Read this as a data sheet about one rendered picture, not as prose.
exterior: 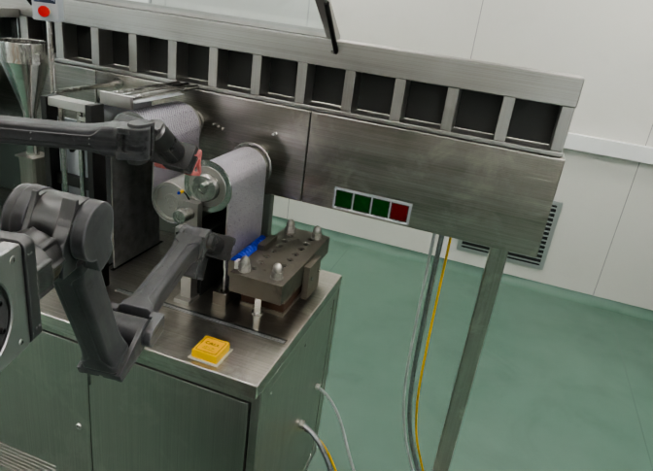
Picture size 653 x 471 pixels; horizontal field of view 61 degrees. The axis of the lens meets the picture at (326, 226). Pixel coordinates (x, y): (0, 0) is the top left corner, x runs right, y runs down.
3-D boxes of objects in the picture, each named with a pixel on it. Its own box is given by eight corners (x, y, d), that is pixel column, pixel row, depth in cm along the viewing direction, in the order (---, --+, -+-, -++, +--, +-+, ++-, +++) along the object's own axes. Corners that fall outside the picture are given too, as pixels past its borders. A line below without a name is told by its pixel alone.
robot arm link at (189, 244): (151, 330, 97) (91, 317, 98) (149, 355, 100) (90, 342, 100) (220, 227, 136) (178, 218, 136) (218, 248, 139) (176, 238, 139)
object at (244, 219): (223, 267, 159) (226, 208, 152) (258, 239, 180) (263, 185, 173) (224, 268, 159) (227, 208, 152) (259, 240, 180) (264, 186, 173)
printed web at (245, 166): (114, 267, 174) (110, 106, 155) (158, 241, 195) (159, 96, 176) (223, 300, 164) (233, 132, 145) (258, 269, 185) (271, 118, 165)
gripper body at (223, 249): (230, 261, 150) (219, 258, 143) (197, 252, 153) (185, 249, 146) (237, 239, 151) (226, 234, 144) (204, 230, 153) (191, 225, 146)
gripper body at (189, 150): (189, 173, 129) (176, 158, 122) (152, 163, 131) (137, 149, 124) (200, 149, 131) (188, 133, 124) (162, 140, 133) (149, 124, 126)
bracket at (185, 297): (172, 302, 160) (174, 204, 148) (185, 292, 166) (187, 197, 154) (187, 307, 159) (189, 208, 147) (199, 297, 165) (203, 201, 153)
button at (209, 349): (190, 356, 138) (191, 349, 137) (205, 342, 144) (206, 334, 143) (216, 365, 136) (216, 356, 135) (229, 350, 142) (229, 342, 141)
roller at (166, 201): (152, 217, 161) (152, 178, 157) (198, 193, 184) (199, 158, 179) (188, 226, 158) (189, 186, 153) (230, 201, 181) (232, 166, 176)
